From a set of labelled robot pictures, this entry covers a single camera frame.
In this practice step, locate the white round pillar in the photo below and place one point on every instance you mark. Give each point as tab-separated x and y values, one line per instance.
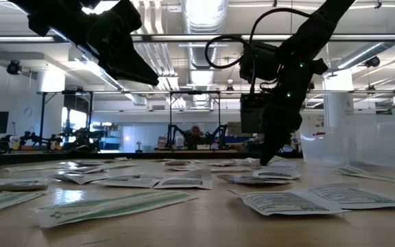
338	103

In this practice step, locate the black overhead light bar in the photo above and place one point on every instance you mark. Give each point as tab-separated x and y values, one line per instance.
183	37

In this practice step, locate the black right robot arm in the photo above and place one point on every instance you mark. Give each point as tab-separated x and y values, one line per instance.
321	24

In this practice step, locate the black computer monitor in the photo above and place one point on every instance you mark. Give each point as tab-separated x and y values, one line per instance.
249	120

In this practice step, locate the blue storage shelf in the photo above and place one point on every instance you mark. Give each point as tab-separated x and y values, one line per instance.
110	139

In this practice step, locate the white rectangular ceiling duct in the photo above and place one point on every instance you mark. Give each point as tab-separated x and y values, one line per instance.
81	63

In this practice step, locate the silver ventilation duct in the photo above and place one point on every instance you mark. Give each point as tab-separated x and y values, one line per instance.
365	55
218	13

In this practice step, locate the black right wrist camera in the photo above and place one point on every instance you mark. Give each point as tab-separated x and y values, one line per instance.
259	61

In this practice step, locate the black metal workstation frame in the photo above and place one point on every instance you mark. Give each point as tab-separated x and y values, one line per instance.
170	116
42	116

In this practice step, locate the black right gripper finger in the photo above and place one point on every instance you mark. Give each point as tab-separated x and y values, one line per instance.
269	144
291	127

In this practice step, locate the black ceiling camera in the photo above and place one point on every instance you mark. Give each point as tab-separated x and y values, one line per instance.
13	67
230	88
372	61

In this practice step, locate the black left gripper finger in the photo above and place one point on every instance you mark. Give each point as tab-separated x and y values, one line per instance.
118	63
132	56

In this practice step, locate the person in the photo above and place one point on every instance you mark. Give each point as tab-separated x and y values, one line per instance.
195	132

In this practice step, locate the black metal rig frame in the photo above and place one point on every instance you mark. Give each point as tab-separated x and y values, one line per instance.
183	155

